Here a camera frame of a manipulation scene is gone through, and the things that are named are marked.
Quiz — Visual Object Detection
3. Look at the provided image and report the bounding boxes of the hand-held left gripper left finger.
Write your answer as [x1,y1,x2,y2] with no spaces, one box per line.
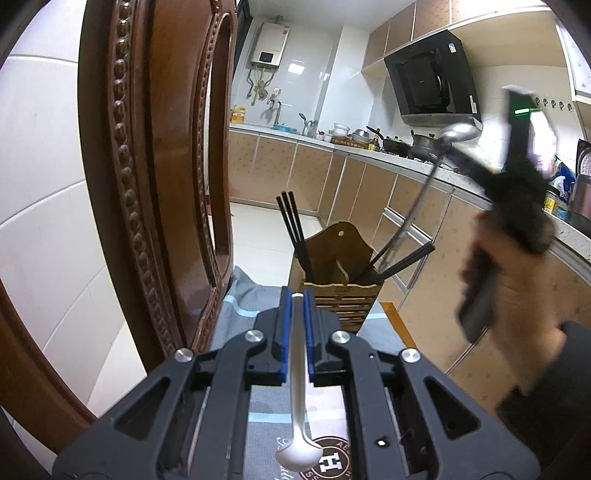
[52,286,293,480]

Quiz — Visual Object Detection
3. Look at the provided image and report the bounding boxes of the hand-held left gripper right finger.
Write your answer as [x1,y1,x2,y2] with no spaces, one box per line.
[305,288,542,480]

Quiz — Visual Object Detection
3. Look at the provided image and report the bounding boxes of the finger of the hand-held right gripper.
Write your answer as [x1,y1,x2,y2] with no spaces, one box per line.
[434,137,502,191]

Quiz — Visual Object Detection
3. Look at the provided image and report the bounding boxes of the metal ladle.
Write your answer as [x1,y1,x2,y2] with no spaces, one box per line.
[381,123,481,271]

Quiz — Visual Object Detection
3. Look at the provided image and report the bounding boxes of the wooden utensil holder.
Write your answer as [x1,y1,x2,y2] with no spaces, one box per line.
[288,222,385,334]

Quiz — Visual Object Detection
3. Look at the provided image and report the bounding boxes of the white spoon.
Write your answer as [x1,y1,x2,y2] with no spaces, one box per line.
[274,292,324,468]

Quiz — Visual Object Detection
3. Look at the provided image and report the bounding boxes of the black chopstick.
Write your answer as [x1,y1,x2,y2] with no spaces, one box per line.
[369,243,435,280]
[282,193,312,280]
[375,247,437,283]
[364,248,395,275]
[276,196,309,280]
[289,191,315,280]

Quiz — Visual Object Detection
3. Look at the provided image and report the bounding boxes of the person's right forearm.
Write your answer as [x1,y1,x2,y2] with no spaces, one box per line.
[495,320,591,469]

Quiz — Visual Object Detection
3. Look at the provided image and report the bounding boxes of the person's right hand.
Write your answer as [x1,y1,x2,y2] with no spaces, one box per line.
[461,210,570,402]

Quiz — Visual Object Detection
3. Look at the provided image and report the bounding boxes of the speckled kitchen counter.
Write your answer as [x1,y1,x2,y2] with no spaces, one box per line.
[229,121,591,278]

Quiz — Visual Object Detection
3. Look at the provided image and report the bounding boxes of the metal pot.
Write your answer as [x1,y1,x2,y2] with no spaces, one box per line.
[410,133,440,160]

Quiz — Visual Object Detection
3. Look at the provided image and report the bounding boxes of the dark electric kettle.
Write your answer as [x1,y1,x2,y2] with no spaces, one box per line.
[567,174,591,224]

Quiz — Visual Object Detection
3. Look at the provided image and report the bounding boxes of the striped grey pink cloth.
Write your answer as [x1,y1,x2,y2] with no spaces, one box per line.
[210,265,419,480]

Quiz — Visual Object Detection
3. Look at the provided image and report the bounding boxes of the black wok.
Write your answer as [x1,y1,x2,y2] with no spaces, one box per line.
[367,126,413,156]

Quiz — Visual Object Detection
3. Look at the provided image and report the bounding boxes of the black range hood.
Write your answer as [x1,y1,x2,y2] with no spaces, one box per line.
[383,31,484,128]

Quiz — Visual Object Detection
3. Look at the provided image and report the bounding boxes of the beige lower cabinets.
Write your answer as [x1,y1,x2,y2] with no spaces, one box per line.
[228,128,591,416]

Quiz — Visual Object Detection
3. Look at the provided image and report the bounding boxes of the beige cabinets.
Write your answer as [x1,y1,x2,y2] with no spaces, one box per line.
[228,128,591,416]
[361,0,557,71]

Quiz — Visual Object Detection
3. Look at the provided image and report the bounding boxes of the beige upper cabinets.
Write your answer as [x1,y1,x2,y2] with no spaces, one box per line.
[361,0,557,71]

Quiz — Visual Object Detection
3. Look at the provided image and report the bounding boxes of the white water heater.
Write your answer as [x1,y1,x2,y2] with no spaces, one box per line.
[250,22,290,70]

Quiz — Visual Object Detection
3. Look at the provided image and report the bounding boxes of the carved wooden chair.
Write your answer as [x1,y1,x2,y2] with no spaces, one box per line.
[0,0,239,455]

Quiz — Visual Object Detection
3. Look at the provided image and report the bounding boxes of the wall hook rack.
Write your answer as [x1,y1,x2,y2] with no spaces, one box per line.
[534,96,574,113]

